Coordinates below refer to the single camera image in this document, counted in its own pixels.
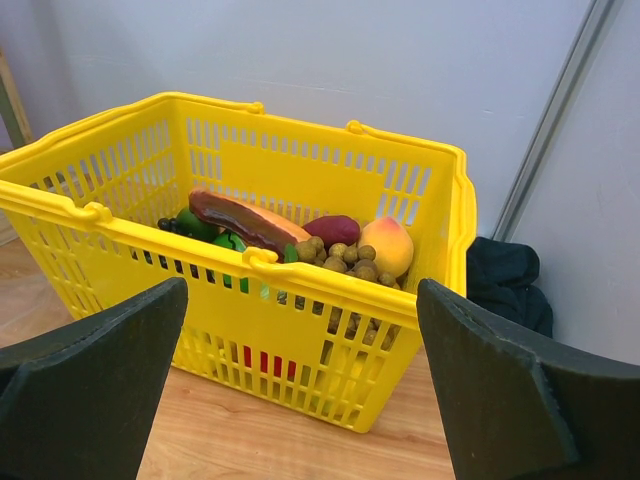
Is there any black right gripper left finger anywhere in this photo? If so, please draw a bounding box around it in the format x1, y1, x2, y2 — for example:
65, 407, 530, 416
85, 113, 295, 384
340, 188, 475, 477
1, 278, 188, 479

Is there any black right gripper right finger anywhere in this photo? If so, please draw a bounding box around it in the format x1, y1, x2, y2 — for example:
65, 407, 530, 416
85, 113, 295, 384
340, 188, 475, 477
417, 279, 639, 479

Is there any purple sweet potato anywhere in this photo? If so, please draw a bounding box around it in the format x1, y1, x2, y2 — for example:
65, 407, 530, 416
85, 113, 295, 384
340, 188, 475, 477
303, 215, 361, 248

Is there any black cloth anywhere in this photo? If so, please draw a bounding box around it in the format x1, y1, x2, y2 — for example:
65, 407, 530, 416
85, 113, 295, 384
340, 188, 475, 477
467, 237, 554, 338

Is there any red tomato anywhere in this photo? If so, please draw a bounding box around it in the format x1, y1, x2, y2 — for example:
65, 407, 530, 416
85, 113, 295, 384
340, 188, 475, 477
242, 345, 297, 380

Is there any orange yellow peach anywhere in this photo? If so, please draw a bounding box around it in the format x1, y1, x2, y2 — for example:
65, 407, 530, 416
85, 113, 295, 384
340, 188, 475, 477
359, 216, 414, 278

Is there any dark purple grape bunch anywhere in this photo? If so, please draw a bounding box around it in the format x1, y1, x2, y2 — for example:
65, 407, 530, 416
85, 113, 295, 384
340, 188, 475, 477
157, 217, 179, 234

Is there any green lime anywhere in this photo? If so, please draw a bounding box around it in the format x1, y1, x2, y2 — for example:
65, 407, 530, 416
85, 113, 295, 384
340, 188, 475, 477
175, 207, 220, 243

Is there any yellow plastic shopping basket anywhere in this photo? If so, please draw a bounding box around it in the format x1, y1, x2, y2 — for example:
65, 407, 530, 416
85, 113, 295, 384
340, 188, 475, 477
1, 92, 477, 433

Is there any brown longan bunch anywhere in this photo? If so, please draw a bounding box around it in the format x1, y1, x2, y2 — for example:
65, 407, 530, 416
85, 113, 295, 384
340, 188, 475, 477
293, 235, 404, 351

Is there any green watermelon slice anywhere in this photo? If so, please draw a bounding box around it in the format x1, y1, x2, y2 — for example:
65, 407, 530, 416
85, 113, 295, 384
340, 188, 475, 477
213, 230, 249, 293

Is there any brown glazed hot dog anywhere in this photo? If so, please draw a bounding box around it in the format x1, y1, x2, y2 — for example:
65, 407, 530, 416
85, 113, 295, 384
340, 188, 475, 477
188, 188, 311, 259

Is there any wooden clothes rack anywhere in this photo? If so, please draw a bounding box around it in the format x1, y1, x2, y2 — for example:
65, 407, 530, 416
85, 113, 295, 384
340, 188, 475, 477
0, 51, 34, 148

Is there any aluminium frame post right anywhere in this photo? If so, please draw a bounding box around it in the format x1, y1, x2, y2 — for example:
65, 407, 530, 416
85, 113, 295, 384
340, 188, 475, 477
491, 0, 623, 241

